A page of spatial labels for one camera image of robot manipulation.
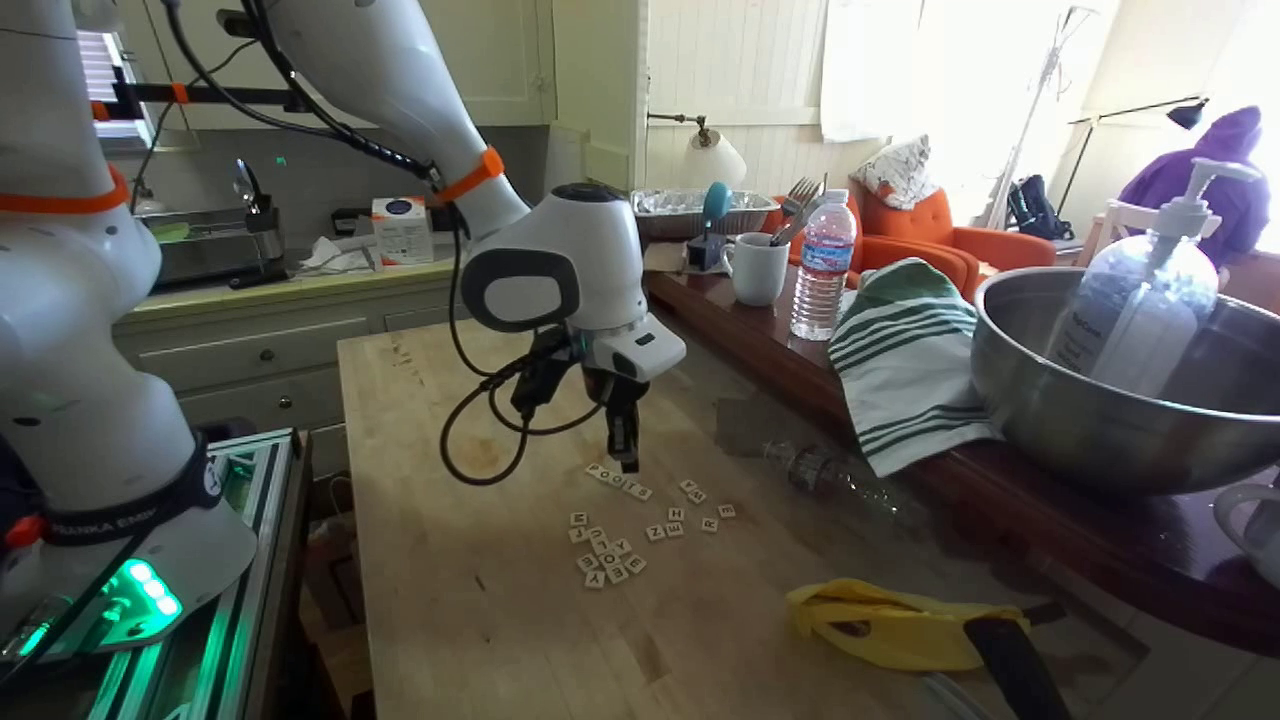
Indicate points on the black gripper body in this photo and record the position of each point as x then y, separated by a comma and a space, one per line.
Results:
622, 395

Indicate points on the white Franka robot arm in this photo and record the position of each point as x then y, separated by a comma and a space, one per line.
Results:
81, 332

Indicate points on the white letter tile M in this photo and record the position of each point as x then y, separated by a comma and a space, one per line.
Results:
577, 516

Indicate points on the white letter tile J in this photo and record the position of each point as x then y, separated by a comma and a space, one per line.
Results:
582, 536

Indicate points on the white letter tile L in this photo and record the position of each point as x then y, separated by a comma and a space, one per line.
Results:
608, 545

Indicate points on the white letter tile Y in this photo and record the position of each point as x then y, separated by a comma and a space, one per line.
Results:
622, 545
595, 581

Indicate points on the white letter tile E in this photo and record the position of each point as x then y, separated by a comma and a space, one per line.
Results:
618, 576
637, 563

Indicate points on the white letter tile B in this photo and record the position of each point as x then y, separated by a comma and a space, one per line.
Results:
588, 563

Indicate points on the white letter tile O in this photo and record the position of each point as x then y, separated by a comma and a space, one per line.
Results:
618, 567

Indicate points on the teal paddle on black base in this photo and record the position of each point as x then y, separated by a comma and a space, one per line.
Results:
708, 248

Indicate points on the white ceramic mug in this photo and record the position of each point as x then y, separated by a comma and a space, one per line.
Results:
758, 268

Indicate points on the clear plastic object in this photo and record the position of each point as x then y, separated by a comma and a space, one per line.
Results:
822, 471

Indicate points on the clear plastic water bottle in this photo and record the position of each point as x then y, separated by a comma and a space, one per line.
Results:
822, 281

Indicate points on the white shade desk lamp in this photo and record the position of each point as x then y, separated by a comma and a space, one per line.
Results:
712, 163

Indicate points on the white tape roll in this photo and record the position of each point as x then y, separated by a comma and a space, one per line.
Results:
403, 229

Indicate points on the green striped white towel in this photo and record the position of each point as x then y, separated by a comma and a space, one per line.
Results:
904, 363

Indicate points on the white papers pile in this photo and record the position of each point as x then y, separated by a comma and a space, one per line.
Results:
334, 253

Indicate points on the white slatted shutter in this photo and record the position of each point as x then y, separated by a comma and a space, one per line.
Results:
732, 61

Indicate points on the white patterned cushion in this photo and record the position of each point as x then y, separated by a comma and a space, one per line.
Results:
901, 171

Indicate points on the orange cushion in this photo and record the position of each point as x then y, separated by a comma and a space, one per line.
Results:
963, 245

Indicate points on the white drawer cabinet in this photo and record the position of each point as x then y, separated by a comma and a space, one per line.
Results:
241, 355

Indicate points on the black tool on cabinet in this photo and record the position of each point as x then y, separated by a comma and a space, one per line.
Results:
248, 195

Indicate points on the large steel mixing bowl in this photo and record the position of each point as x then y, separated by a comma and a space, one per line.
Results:
1067, 424

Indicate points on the dark brown wooden counter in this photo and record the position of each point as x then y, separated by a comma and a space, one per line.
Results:
1067, 534

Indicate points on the black bag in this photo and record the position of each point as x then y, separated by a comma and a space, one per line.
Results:
1032, 205

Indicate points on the clear pump soap bottle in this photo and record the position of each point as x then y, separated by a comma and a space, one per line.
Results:
1133, 306

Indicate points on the dark metal rod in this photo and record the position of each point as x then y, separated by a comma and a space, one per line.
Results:
173, 92

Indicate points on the white window blind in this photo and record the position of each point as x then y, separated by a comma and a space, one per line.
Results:
113, 81

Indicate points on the purple plush toy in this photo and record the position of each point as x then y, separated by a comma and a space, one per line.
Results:
1201, 185

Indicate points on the black floor lamp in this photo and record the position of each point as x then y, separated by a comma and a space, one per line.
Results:
1186, 109

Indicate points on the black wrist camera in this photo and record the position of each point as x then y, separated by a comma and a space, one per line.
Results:
541, 373

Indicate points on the aluminium frame stand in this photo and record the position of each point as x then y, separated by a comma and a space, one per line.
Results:
241, 603

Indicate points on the grey robot base mount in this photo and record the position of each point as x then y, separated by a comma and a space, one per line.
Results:
146, 567

